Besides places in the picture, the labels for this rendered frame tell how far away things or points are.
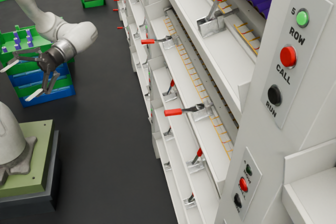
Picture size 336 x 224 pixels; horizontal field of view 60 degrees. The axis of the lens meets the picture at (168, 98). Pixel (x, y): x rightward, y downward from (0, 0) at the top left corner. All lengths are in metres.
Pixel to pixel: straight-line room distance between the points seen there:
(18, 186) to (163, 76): 0.65
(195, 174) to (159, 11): 0.50
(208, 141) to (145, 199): 0.82
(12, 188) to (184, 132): 0.68
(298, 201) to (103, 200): 1.14
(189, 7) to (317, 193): 0.38
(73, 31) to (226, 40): 0.92
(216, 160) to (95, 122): 1.18
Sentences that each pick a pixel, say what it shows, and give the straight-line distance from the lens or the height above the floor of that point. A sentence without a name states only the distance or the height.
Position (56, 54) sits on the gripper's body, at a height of 0.54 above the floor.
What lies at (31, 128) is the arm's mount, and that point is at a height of 0.24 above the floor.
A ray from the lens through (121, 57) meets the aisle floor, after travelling 2.09.
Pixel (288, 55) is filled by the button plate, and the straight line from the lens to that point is 0.25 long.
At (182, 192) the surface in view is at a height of 0.35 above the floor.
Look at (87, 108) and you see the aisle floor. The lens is 1.75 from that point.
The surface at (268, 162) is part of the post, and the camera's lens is 0.33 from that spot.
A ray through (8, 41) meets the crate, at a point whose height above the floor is 0.32.
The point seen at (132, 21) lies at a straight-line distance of 1.74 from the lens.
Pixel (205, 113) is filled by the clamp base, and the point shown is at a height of 0.77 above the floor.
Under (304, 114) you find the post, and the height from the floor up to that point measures 1.04.
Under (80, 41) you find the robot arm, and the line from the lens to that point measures 1.28.
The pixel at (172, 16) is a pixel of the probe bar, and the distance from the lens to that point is 0.88.
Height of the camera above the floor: 1.21
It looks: 44 degrees down
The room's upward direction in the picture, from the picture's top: straight up
